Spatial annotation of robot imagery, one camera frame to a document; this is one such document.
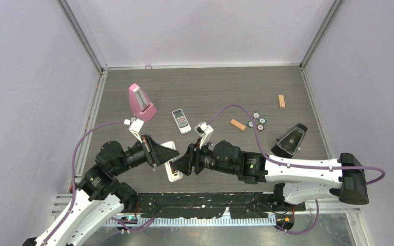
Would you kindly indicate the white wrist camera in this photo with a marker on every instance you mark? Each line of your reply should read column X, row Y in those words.
column 135, row 124
column 205, row 132

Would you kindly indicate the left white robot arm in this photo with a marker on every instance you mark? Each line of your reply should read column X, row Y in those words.
column 100, row 196

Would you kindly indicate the small white remote control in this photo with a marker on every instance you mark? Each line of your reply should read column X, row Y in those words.
column 181, row 121

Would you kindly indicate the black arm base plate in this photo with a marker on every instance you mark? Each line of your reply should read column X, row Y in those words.
column 207, row 205

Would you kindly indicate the small wooden block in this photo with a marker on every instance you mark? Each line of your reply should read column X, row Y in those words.
column 281, row 101

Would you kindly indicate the white slotted cable duct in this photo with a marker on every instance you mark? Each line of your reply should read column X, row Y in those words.
column 225, row 220

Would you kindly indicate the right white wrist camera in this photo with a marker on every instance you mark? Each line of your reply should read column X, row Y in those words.
column 205, row 132

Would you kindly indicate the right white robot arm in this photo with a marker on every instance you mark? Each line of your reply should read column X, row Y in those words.
column 296, row 180

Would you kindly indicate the black metronome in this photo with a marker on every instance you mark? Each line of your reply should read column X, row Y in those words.
column 289, row 143

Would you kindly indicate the orange wooden block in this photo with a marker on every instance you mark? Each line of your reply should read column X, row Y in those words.
column 237, row 124

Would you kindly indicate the large white remote control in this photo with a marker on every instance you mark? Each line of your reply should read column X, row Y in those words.
column 172, row 173

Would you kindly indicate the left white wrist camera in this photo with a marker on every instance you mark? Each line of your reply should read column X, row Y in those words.
column 135, row 124

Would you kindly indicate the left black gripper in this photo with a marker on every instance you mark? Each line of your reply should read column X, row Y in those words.
column 156, row 154

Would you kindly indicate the pink metronome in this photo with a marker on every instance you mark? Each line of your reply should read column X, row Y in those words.
column 140, row 104

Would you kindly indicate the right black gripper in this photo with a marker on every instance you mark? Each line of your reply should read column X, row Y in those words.
column 191, row 158

